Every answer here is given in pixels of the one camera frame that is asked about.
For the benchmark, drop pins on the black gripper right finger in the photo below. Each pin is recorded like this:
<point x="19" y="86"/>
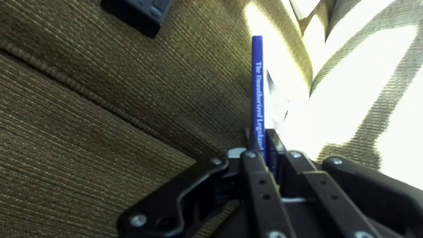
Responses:
<point x="335" y="194"/>

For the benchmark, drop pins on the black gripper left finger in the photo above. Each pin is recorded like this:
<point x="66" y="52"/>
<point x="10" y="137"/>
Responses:
<point x="259" y="194"/>

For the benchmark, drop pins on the blue book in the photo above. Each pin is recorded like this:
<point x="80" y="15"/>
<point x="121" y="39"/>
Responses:
<point x="257" y="88"/>

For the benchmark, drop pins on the yellow grey wave pillow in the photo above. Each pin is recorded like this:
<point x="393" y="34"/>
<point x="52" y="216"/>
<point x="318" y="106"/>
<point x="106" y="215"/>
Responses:
<point x="365" y="88"/>

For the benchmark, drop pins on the brown sofa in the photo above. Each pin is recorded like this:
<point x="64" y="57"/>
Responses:
<point x="110" y="110"/>

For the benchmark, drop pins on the black remote control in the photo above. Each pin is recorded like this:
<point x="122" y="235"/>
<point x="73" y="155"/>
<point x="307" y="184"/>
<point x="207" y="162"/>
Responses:
<point x="140" y="11"/>

